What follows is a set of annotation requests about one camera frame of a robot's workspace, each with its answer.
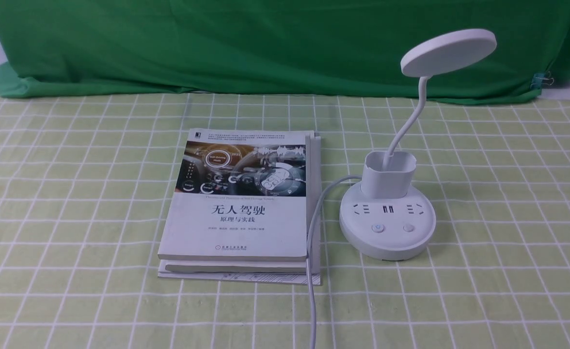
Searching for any white desk lamp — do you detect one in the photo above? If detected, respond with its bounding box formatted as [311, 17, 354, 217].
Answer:
[339, 29, 496, 261]

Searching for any white top book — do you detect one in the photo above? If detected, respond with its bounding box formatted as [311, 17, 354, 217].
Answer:
[157, 127, 316, 262]

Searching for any white book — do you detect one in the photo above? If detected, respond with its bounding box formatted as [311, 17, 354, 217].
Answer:
[158, 136, 322, 286]
[157, 127, 316, 262]

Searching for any white bottom book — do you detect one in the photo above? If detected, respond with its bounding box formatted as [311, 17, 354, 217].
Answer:
[158, 136, 322, 286]

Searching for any green backdrop cloth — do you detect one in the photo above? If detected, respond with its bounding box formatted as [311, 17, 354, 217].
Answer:
[0, 0, 570, 105]

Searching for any green checkered tablecloth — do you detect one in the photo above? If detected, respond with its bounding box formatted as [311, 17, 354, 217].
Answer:
[0, 94, 570, 349]

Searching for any teal binder clip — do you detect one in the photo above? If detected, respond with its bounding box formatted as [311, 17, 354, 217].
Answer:
[530, 71, 555, 90]

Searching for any white lamp power cable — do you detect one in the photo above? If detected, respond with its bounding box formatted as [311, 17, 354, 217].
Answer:
[305, 175, 363, 349]

